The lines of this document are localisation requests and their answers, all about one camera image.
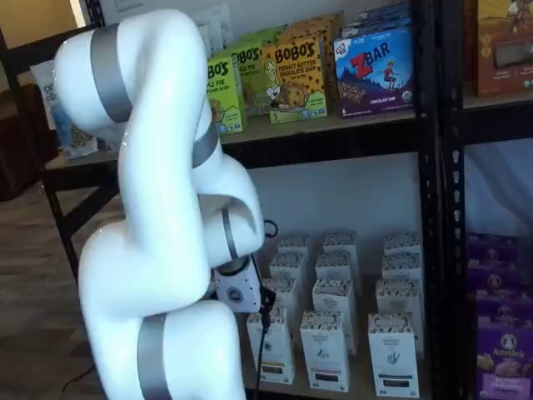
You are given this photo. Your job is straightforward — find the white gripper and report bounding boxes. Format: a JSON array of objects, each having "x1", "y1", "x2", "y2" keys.
[{"x1": 213, "y1": 254, "x2": 278, "y2": 330}]

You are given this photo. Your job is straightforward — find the white box yellow strip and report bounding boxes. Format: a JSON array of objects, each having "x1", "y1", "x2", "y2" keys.
[
  {"x1": 246, "y1": 310, "x2": 296, "y2": 385},
  {"x1": 277, "y1": 235, "x2": 311, "y2": 259},
  {"x1": 260, "y1": 277, "x2": 299, "y2": 322},
  {"x1": 269, "y1": 252, "x2": 308, "y2": 284}
]

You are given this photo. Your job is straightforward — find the white box pink strip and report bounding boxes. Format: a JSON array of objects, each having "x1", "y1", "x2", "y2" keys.
[
  {"x1": 322, "y1": 232, "x2": 358, "y2": 259},
  {"x1": 299, "y1": 310, "x2": 349, "y2": 393},
  {"x1": 311, "y1": 277, "x2": 357, "y2": 355},
  {"x1": 315, "y1": 252, "x2": 354, "y2": 288}
]

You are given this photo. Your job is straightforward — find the white box dark strip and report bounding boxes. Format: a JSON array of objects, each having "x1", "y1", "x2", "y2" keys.
[
  {"x1": 381, "y1": 252, "x2": 422, "y2": 284},
  {"x1": 383, "y1": 232, "x2": 422, "y2": 258},
  {"x1": 376, "y1": 277, "x2": 422, "y2": 322},
  {"x1": 368, "y1": 312, "x2": 417, "y2": 398}
]

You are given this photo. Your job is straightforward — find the green Bobo's box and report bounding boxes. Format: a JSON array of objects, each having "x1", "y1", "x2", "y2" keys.
[
  {"x1": 239, "y1": 23, "x2": 289, "y2": 47},
  {"x1": 231, "y1": 39, "x2": 267, "y2": 120},
  {"x1": 207, "y1": 53, "x2": 247, "y2": 137}
]

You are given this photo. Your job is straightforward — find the black metal shelf rack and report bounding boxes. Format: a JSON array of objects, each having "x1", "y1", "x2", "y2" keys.
[
  {"x1": 441, "y1": 0, "x2": 533, "y2": 400},
  {"x1": 0, "y1": 0, "x2": 442, "y2": 400}
]

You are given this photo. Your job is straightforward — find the yellow Bobo's box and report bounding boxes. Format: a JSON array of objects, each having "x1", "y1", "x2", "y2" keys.
[
  {"x1": 261, "y1": 35, "x2": 328, "y2": 126},
  {"x1": 289, "y1": 11, "x2": 346, "y2": 113}
]

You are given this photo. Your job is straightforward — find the purple snack box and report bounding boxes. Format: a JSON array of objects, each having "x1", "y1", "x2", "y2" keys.
[
  {"x1": 474, "y1": 290, "x2": 533, "y2": 333},
  {"x1": 468, "y1": 260, "x2": 533, "y2": 295},
  {"x1": 476, "y1": 327, "x2": 533, "y2": 400},
  {"x1": 466, "y1": 232, "x2": 521, "y2": 263}
]

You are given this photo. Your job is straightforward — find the blue Zbar box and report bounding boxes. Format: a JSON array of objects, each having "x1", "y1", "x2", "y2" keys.
[
  {"x1": 341, "y1": 2, "x2": 411, "y2": 41},
  {"x1": 332, "y1": 27, "x2": 416, "y2": 120}
]

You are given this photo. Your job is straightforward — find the orange snack box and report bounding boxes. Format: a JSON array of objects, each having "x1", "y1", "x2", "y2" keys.
[{"x1": 476, "y1": 0, "x2": 533, "y2": 98}]

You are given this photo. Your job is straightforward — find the white blue granola bag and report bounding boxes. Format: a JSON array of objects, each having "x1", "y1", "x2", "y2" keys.
[{"x1": 31, "y1": 60, "x2": 99, "y2": 162}]

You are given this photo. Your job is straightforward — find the brown furniture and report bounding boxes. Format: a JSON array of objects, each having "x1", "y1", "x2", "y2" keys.
[{"x1": 0, "y1": 82, "x2": 59, "y2": 203}]

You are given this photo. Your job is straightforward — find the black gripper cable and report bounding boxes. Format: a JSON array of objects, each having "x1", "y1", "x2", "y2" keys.
[{"x1": 254, "y1": 218, "x2": 279, "y2": 395}]

